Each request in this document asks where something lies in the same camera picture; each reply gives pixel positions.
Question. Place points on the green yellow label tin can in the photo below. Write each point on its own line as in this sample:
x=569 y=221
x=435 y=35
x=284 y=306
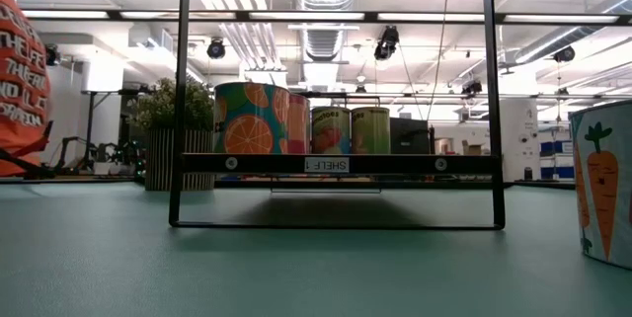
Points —
x=370 y=132

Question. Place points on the tomatoes label tin can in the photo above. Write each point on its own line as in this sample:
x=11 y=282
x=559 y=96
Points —
x=330 y=132

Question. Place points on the mixed fruit label tin can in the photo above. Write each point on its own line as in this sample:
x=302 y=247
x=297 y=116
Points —
x=298 y=124

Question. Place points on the short orange slices tin can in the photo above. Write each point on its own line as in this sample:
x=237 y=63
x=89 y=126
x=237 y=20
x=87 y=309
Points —
x=249 y=119

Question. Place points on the carrot picture tin can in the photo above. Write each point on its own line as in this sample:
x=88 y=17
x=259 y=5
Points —
x=602 y=183

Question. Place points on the black background robot arm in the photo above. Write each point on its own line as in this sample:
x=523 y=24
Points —
x=74 y=140
x=106 y=151

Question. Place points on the black ceiling spotlight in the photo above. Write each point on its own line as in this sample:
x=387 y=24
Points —
x=386 y=43
x=471 y=87
x=53 y=55
x=215 y=49
x=564 y=54

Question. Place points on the black computer monitor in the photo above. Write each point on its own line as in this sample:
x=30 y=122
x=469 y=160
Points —
x=412 y=136

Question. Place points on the brown cardboard box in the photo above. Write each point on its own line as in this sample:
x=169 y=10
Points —
x=474 y=149

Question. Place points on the black suspended light bar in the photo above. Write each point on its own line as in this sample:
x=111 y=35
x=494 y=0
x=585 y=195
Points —
x=242 y=16

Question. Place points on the blue storage bin rack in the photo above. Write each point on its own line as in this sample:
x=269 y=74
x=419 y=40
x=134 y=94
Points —
x=558 y=148

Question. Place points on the potted plant in striped pot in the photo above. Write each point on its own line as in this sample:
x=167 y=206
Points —
x=158 y=159

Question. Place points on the black background stand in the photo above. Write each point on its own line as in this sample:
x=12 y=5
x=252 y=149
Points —
x=90 y=124

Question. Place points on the silver ceiling air duct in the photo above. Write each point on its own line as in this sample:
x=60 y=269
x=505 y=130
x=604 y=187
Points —
x=321 y=43

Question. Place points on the wooden shelf with black frame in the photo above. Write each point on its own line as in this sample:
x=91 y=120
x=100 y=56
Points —
x=395 y=164

